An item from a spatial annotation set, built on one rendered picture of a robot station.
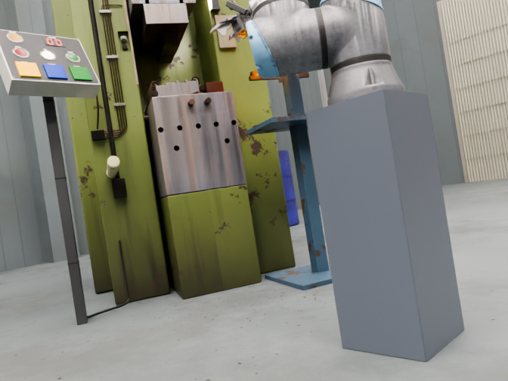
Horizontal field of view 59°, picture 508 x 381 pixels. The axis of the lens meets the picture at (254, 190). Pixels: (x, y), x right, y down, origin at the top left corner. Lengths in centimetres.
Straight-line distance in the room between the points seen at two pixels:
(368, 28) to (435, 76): 880
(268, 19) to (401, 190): 52
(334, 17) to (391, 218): 49
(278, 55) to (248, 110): 127
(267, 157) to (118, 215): 81
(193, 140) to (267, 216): 59
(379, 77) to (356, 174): 23
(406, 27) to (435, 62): 99
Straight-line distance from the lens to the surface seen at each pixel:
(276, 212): 238
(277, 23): 116
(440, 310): 116
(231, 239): 210
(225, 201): 209
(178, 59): 274
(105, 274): 268
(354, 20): 116
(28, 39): 209
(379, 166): 104
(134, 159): 224
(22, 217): 576
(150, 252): 224
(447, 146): 978
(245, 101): 240
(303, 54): 114
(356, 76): 111
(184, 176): 206
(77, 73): 200
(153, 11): 230
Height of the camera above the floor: 42
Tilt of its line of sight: level
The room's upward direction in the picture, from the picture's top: 9 degrees counter-clockwise
